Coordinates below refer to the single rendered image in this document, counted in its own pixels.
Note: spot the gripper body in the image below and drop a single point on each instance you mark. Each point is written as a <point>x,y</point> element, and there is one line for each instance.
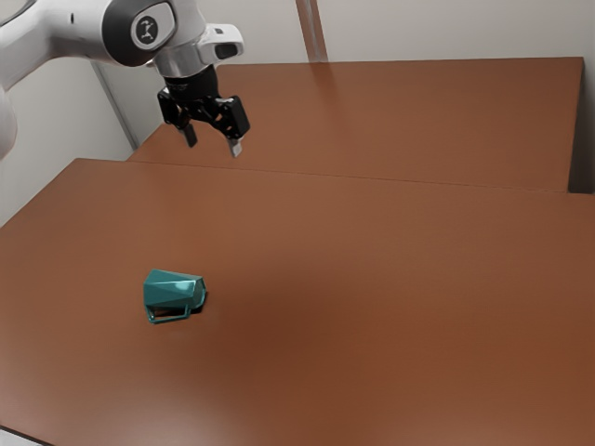
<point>195,90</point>

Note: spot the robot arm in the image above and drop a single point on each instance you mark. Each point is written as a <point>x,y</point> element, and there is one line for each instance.
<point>70,28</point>

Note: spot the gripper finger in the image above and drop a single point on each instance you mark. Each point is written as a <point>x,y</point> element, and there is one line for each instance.
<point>176,116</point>
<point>232,121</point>

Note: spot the teal faceted mug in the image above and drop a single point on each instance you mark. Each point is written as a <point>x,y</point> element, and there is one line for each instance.
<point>173,295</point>

